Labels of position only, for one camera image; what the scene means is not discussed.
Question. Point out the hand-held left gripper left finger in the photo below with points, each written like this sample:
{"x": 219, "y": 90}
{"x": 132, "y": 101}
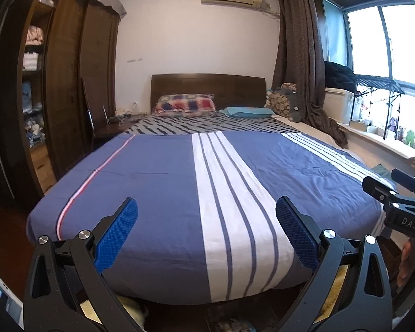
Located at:
{"x": 119, "y": 235}

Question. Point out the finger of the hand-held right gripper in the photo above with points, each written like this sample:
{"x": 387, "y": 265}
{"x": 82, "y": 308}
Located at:
{"x": 380, "y": 190}
{"x": 408, "y": 181}

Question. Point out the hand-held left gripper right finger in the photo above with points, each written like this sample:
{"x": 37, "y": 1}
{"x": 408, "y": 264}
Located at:
{"x": 295, "y": 235}

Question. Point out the black lined waste bin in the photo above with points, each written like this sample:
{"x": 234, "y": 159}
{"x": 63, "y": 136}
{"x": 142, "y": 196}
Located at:
{"x": 266, "y": 318}

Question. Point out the person's right hand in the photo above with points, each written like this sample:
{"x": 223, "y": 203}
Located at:
{"x": 404, "y": 262}

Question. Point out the dark green cloth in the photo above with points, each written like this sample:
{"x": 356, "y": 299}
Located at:
{"x": 382, "y": 172}

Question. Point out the green frog plush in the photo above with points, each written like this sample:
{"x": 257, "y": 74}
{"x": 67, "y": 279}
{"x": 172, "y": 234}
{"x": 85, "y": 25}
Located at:
{"x": 409, "y": 137}

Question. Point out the small beige plush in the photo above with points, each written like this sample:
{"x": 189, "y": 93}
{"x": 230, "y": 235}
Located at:
{"x": 401, "y": 134}

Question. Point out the purple monkey plush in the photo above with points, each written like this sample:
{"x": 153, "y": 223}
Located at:
{"x": 393, "y": 124}

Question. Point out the small cardboard box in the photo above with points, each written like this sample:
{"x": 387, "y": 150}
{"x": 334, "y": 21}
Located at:
{"x": 371, "y": 128}

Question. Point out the blue white striped blanket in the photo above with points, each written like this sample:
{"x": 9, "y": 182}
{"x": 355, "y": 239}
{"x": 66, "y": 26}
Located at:
{"x": 152, "y": 179}

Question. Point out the clear storage box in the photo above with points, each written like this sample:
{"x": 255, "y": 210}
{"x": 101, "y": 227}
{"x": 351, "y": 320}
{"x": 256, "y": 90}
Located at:
{"x": 359, "y": 107}

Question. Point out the white storage box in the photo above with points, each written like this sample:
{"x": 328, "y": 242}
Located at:
{"x": 337, "y": 105}

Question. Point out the black metal rack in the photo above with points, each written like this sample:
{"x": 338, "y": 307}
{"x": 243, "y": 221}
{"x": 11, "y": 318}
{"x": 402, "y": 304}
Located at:
{"x": 377, "y": 84}

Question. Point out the dark wooden nightstand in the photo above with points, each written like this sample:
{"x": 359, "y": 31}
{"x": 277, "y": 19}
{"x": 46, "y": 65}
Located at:
{"x": 107, "y": 133}

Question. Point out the grey plush cushion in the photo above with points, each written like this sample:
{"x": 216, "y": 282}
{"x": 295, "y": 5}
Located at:
{"x": 297, "y": 107}

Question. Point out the black jacket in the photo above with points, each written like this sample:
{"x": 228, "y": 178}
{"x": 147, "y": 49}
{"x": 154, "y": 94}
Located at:
{"x": 339, "y": 76}

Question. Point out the folded metal chair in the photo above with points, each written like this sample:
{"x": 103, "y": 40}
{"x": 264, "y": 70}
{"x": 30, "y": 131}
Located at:
{"x": 88, "y": 110}

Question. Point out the white rectangular device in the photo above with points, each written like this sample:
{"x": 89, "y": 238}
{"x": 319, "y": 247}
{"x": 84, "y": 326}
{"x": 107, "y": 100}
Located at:
{"x": 7, "y": 301}

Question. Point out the teal pillow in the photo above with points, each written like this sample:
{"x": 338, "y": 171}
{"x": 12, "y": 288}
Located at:
{"x": 245, "y": 112}

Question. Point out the blue patterned clothes pile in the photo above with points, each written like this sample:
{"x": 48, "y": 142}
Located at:
{"x": 34, "y": 131}

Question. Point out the brown patterned cushion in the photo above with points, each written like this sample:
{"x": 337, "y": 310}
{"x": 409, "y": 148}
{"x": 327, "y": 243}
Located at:
{"x": 276, "y": 98}

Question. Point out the grey black patterned sheet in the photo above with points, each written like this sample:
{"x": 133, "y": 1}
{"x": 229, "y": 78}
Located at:
{"x": 211, "y": 124}

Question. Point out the large window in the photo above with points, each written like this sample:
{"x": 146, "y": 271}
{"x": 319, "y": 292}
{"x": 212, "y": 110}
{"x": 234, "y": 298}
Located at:
{"x": 366, "y": 41}

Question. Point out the red blue plaid pillow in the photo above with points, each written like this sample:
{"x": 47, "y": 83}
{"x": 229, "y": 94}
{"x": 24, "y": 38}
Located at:
{"x": 183, "y": 103}

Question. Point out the light blue folded clothes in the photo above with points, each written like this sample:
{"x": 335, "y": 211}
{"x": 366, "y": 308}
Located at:
{"x": 31, "y": 96}

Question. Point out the teal roller blind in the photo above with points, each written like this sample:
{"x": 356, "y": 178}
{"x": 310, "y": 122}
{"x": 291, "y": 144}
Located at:
{"x": 335, "y": 31}

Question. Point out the dark wooden wardrobe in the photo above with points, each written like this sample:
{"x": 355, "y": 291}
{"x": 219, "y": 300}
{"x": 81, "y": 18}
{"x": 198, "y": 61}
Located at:
{"x": 65, "y": 76}

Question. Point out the brown curtain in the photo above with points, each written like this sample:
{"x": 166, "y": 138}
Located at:
{"x": 297, "y": 41}

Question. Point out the dark wooden headboard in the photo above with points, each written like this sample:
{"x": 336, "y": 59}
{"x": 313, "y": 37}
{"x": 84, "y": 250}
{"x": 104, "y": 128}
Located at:
{"x": 207, "y": 84}

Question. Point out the white folded clothes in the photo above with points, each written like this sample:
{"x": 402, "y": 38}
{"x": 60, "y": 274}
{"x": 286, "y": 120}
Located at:
{"x": 31, "y": 61}

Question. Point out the pink folded clothes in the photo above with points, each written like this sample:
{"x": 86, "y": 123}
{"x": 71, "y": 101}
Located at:
{"x": 34, "y": 34}

